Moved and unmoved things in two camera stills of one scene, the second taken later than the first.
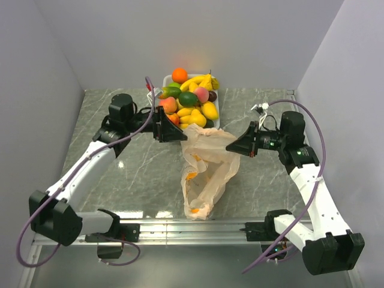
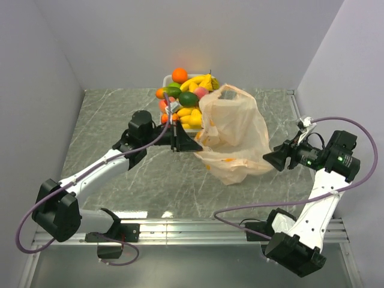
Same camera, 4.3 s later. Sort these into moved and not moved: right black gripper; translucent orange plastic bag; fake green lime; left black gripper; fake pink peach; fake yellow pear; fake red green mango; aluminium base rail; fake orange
Moved: right black gripper; left black gripper; translucent orange plastic bag
Not moved: aluminium base rail; fake pink peach; fake red green mango; fake green lime; fake yellow pear; fake orange
